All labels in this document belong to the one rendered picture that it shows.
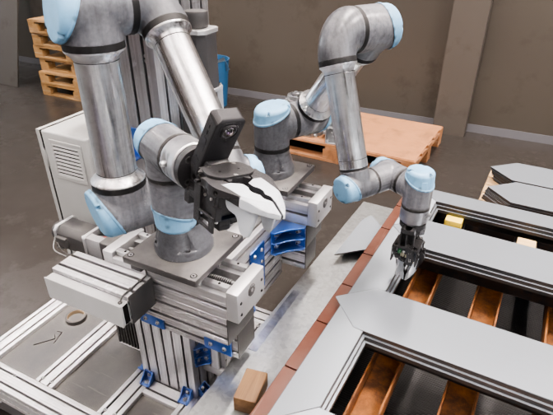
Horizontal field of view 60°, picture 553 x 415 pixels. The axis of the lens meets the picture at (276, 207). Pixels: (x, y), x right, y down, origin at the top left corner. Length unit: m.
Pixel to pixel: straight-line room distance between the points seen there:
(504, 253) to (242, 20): 4.56
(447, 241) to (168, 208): 1.09
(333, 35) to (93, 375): 1.58
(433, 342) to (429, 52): 4.02
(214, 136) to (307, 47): 4.82
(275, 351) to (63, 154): 0.85
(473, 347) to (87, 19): 1.12
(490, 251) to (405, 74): 3.64
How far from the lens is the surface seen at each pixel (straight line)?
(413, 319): 1.36
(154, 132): 0.80
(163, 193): 0.82
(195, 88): 0.94
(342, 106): 1.24
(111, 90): 1.01
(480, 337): 1.37
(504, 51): 5.00
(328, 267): 1.78
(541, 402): 1.30
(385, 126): 4.62
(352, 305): 1.37
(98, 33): 0.97
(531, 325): 1.95
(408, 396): 1.58
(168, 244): 1.21
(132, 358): 2.17
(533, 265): 1.69
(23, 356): 2.35
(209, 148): 0.67
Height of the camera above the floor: 1.75
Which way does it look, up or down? 30 degrees down
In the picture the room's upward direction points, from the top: straight up
